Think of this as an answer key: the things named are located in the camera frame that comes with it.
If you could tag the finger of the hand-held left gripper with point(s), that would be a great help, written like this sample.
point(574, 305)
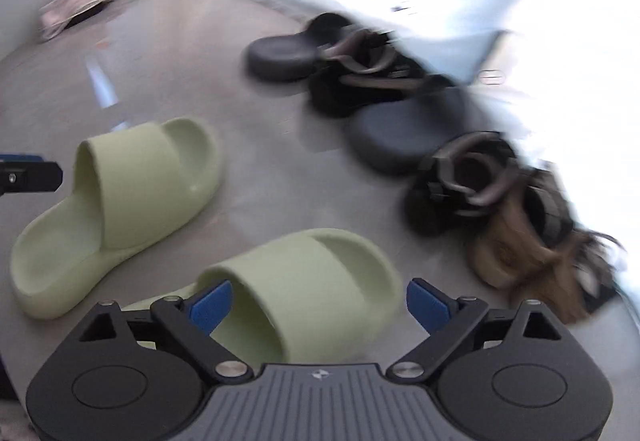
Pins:
point(30, 176)

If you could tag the dark grey foam slide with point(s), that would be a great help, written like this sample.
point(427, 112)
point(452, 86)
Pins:
point(280, 58)
point(400, 131)

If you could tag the light green foam slide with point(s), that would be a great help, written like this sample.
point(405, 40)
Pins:
point(125, 171)
point(310, 281)

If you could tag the pinkish crumpled cloth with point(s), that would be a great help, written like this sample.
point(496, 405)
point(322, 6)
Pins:
point(75, 1)

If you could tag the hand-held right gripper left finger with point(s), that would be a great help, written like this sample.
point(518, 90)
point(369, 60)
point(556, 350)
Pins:
point(212, 305)

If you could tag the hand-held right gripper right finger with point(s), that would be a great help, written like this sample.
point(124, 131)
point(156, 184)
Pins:
point(427, 305)

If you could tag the black suede sneaker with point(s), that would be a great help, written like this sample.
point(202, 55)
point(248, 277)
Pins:
point(440, 206)
point(345, 96)

